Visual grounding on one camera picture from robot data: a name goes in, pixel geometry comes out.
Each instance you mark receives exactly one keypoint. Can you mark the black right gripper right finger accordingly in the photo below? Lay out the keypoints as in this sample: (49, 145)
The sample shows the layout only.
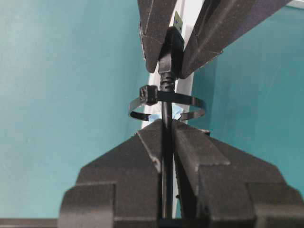
(225, 187)

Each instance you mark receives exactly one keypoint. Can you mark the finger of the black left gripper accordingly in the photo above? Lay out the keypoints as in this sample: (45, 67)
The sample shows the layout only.
(221, 22)
(155, 17)

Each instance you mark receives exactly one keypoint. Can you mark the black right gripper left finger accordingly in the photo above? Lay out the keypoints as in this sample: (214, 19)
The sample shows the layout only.
(120, 189)

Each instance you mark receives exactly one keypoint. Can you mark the black zip tie loop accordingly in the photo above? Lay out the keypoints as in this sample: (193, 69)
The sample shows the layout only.
(150, 95)

